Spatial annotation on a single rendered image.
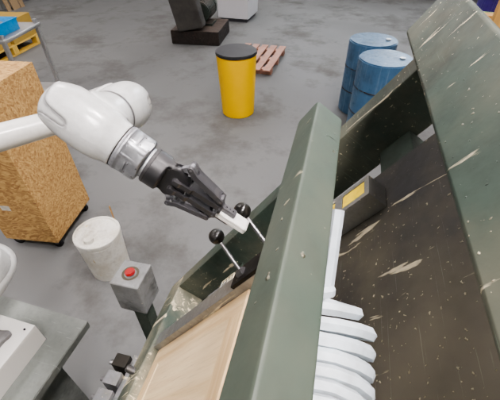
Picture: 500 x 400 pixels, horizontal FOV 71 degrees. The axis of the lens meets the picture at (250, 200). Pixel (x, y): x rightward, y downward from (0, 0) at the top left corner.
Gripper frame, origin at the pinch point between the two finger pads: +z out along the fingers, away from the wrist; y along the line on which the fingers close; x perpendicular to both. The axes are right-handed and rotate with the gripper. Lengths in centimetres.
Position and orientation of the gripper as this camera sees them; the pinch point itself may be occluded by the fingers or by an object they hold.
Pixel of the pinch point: (232, 218)
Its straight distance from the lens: 72.7
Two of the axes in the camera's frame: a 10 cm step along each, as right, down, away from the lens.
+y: 5.4, -5.3, -6.5
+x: 2.4, -6.5, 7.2
